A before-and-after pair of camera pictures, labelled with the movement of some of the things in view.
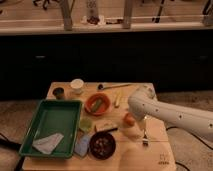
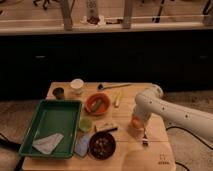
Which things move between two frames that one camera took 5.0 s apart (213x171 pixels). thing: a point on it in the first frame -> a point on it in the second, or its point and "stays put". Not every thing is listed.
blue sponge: [82, 145] stays put
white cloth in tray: [48, 143] stays put
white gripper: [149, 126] -> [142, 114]
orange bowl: [97, 104] stays put
